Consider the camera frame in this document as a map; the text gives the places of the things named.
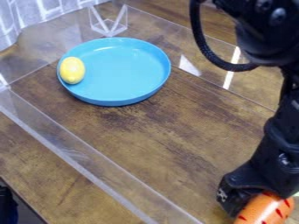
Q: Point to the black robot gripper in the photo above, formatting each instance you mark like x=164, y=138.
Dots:
x=272, y=170

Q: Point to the orange toy carrot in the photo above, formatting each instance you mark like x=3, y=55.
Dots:
x=266, y=209

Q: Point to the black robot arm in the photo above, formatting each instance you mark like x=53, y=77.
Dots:
x=268, y=30

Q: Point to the blue round plate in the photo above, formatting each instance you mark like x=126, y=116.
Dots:
x=126, y=71

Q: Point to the yellow toy lemon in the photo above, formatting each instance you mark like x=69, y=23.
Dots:
x=73, y=70

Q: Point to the white lattice curtain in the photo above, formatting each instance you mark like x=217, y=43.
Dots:
x=22, y=13

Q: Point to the clear acrylic tray wall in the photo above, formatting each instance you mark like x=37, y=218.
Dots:
x=132, y=192

